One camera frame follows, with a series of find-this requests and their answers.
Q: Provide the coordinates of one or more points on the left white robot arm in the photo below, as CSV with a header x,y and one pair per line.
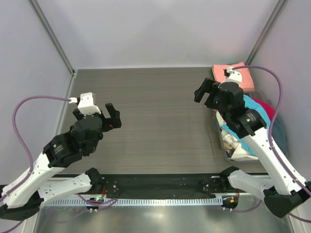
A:
x,y
24,197

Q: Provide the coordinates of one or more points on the turquoise t shirt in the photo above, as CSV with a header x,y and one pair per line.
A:
x,y
244,124

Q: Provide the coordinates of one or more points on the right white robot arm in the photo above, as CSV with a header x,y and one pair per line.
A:
x,y
287,189

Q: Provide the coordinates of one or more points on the cream t shirt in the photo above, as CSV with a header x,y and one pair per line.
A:
x,y
233,148

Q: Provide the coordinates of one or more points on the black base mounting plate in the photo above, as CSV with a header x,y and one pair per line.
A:
x,y
164,186

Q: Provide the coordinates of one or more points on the right aluminium frame post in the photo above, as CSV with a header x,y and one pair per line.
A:
x,y
276,12

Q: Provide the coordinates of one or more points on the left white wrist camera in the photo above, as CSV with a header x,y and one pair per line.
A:
x,y
87,105

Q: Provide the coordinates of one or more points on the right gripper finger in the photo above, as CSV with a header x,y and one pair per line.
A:
x,y
212,101
205,87

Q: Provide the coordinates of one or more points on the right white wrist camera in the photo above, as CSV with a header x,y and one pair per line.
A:
x,y
232,75

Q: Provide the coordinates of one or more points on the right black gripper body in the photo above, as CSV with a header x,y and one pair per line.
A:
x,y
222,108

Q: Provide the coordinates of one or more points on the clear plastic bin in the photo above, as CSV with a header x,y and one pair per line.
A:
x,y
256,94

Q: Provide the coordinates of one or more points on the left aluminium frame post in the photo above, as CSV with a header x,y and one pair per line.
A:
x,y
47,27

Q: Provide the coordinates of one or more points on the folded pink t shirt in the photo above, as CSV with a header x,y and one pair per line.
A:
x,y
246,83

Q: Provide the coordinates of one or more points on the red t shirt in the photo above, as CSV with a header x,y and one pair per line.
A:
x,y
268,109

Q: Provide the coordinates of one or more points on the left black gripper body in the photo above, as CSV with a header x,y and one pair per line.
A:
x,y
93,147

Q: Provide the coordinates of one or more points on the aluminium frame post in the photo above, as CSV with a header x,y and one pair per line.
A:
x,y
47,27
276,12

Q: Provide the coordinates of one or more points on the teal grey t shirt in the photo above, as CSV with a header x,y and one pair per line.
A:
x,y
279,135

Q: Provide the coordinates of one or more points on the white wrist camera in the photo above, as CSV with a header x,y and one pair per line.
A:
x,y
232,75
87,105

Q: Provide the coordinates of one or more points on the slotted grey cable duct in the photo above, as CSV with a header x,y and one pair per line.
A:
x,y
76,201

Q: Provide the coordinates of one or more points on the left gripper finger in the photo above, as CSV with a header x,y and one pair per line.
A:
x,y
114,121
78,115

